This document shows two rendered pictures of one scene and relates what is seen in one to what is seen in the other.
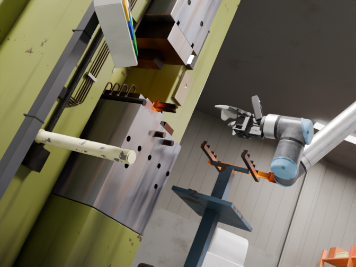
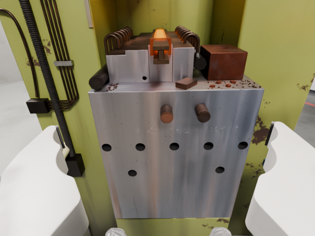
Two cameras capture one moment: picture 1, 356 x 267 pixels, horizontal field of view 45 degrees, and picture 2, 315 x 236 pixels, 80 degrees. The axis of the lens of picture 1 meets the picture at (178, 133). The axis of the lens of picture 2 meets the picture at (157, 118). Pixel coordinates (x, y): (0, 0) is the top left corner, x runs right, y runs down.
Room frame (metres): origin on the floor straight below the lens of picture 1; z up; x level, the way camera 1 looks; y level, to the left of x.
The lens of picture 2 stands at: (1.51, -0.22, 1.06)
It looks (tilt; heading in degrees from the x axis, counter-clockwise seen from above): 29 degrees down; 56
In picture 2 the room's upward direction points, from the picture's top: 2 degrees counter-clockwise
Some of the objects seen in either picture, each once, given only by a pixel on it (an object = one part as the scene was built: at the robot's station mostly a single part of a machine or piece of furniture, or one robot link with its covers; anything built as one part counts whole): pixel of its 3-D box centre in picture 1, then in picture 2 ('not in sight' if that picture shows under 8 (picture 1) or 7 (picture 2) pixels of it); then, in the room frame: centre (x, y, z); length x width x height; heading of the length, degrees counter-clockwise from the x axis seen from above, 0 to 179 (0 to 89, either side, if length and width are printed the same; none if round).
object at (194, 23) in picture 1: (168, 10); not in sight; (1.90, 0.30, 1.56); 0.42 x 0.39 x 0.40; 54
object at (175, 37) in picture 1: (145, 43); not in sight; (1.87, 0.32, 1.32); 0.42 x 0.20 x 0.10; 54
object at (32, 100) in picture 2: (57, 89); (39, 106); (1.51, 0.48, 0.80); 0.06 x 0.03 x 0.04; 144
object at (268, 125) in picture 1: (272, 126); not in sight; (1.45, -0.31, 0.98); 0.10 x 0.05 x 0.09; 144
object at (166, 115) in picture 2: (160, 134); (166, 113); (1.73, 0.07, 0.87); 0.04 x 0.03 x 0.03; 54
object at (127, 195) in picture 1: (95, 160); (168, 117); (1.92, 0.30, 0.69); 0.56 x 0.38 x 0.45; 54
